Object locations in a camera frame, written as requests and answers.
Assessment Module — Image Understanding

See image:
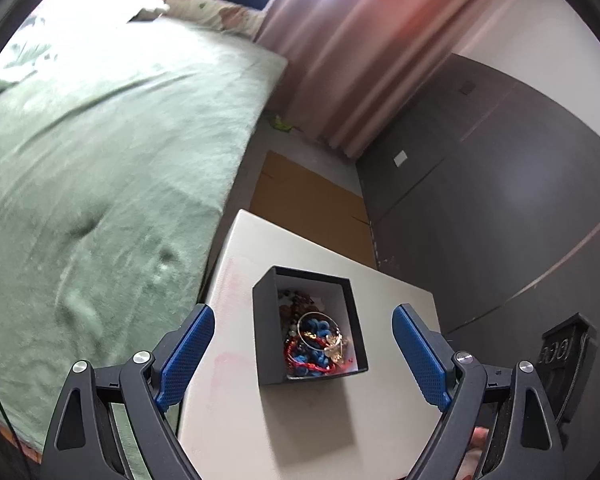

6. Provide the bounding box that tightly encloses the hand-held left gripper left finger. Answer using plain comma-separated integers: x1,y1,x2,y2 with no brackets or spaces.
42,304,216,480

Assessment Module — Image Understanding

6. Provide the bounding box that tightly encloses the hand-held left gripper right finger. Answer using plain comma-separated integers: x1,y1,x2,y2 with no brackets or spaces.
391,303,568,480

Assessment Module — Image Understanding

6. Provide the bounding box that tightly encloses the black jewelry box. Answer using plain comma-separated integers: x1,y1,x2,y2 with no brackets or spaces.
252,266,370,387

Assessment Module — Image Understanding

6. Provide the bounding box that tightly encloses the pile of beaded jewelry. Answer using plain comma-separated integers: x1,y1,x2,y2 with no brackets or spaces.
284,312,343,378

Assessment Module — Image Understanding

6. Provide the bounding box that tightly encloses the brown rudraksha bead bracelet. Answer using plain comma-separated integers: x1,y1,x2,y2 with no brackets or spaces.
279,287,328,313

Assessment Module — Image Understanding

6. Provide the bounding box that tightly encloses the thin gold bangle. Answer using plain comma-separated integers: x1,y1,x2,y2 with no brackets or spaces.
295,312,350,358

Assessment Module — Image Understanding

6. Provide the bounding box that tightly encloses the dark grey wardrobe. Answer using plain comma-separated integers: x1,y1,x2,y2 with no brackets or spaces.
355,52,600,411

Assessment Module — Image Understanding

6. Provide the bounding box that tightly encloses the flat brown cardboard sheet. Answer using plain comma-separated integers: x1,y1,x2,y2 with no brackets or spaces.
249,150,377,268

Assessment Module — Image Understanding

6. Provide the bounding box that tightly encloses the green bed blanket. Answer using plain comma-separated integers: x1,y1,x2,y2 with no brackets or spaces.
0,0,289,466

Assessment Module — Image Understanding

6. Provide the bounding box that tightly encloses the pink curtain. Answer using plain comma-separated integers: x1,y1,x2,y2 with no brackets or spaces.
255,0,511,162

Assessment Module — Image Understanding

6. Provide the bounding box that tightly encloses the floral pillow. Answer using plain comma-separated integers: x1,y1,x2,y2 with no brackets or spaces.
149,0,272,37

